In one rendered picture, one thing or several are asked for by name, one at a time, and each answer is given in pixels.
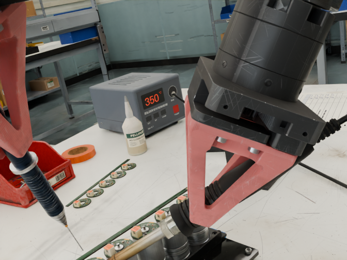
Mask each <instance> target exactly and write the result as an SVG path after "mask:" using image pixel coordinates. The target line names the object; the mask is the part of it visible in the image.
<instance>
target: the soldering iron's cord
mask: <svg viewBox="0 0 347 260"><path fill-rule="evenodd" d="M173 95H174V96H175V97H177V98H178V99H179V100H180V101H182V102H183V103H185V100H183V99H181V98H180V97H179V96H177V95H176V94H175V93H174V94H173ZM337 121H338V122H339V124H340V125H341V124H343V123H345V122H346V121H347V114H346V115H345V116H343V117H341V118H340V119H338V120H337ZM298 165H300V166H302V167H304V168H306V169H308V170H310V171H312V172H314V173H316V174H318V175H320V176H322V177H324V178H326V179H328V180H330V181H332V182H334V183H336V184H338V185H340V186H342V187H344V188H346V189H347V184H345V183H343V182H341V181H339V180H336V179H334V178H332V177H330V176H328V175H326V174H324V173H322V172H320V171H318V170H316V169H314V168H312V167H310V166H308V165H306V164H304V163H302V162H300V163H298Z"/></svg>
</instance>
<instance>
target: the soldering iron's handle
mask: <svg viewBox="0 0 347 260"><path fill-rule="evenodd" d="M340 128H341V125H340V124H339V122H338V121H337V120H336V119H335V118H334V119H333V118H332V119H330V120H329V122H326V124H325V126H324V128H323V130H322V132H321V135H320V137H319V139H318V141H317V143H319V142H320V140H324V139H325V137H329V136H330V135H331V134H334V133H335V131H339V130H340ZM313 146H315V144H308V143H307V144H306V146H305V148H304V150H303V152H302V155H301V156H298V157H297V159H296V161H295V163H294V165H293V166H291V167H290V168H289V169H287V170H286V171H284V172H283V173H281V174H280V175H278V176H277V177H275V178H274V179H272V180H271V181H269V182H268V183H266V184H265V185H263V186H262V187H260V188H259V189H257V190H256V191H255V192H253V193H252V194H250V195H249V196H247V197H246V198H244V199H243V200H242V201H244V200H246V199H247V198H249V197H250V196H252V195H253V194H255V193H257V192H258V191H260V190H261V189H263V188H265V187H266V186H268V185H269V184H271V183H273V182H274V181H276V180H278V179H279V178H280V177H282V176H283V175H284V174H285V173H287V172H288V171H289V170H291V169H292V168H293V167H295V166H296V165H297V164H298V163H300V162H301V161H302V160H304V159H305V158H306V157H307V156H309V155H310V154H311V153H312V152H313V151H314V148H313ZM254 163H255V161H253V160H252V159H248V160H247V161H245V162H243V163H242V164H240V165H238V166H237V167H235V168H234V169H232V170H230V171H229V172H227V173H226V174H224V175H222V176H221V178H220V179H219V180H218V181H214V184H213V183H211V184H210V185H209V186H207V187H205V204H206V205H211V204H213V203H214V202H215V201H216V200H217V199H218V198H219V197H220V196H221V195H222V194H223V193H224V192H225V191H226V190H227V189H228V188H229V187H230V186H231V185H232V184H234V183H235V182H236V181H237V180H238V179H239V178H240V177H241V176H242V175H243V174H244V173H245V172H246V171H247V170H248V169H249V168H250V167H251V166H252V165H253V164H254ZM242 201H241V202H242ZM241 202H240V203H241ZM169 210H170V214H171V216H172V219H173V221H174V223H175V224H176V226H177V227H178V229H179V230H180V231H181V233H182V234H183V235H185V236H186V237H189V236H190V235H192V234H193V231H194V230H195V229H196V228H197V227H200V225H198V224H194V223H192V222H190V205H189V198H187V200H184V201H183V202H181V203H179V204H173V205H171V206H170V207H169Z"/></svg>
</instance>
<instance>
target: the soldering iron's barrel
mask: <svg viewBox="0 0 347 260"><path fill-rule="evenodd" d="M159 225H160V227H158V228H157V229H155V230H154V231H152V232H150V233H149V234H147V235H145V236H144V237H142V238H141V239H139V240H137V241H136V242H134V243H132V244H131V245H129V246H128V247H126V248H124V249H123V250H121V251H120V252H118V253H116V254H114V255H113V256H112V257H110V258H108V259H107V260H128V259H129V258H131V257H133V256H134V255H136V254H138V253H139V252H141V251H142V250H144V249H146V248H147V247H149V246H151V245H152V244H154V243H156V242H157V241H159V240H160V239H162V238H164V237H166V238H168V239H170V238H172V237H173V236H175V235H178V234H179V233H181V231H180V230H179V229H178V227H177V226H176V224H175V223H174V221H173V219H172V216H171V214H170V215H169V216H167V217H166V218H165V219H163V220H161V221H160V222H159Z"/></svg>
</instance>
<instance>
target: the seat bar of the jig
mask: <svg viewBox="0 0 347 260"><path fill-rule="evenodd" d="M208 230H209V236H210V238H209V240H208V241H207V242H205V243H203V244H201V245H196V246H191V245H189V249H190V254H189V256H188V257H187V258H186V259H184V260H200V259H201V258H202V257H204V256H205V255H206V254H207V253H208V252H209V251H211V250H212V249H213V248H214V247H215V246H216V245H218V244H219V243H220V242H221V241H222V238H221V234H220V232H219V231H217V230H214V229H211V228H208Z"/></svg>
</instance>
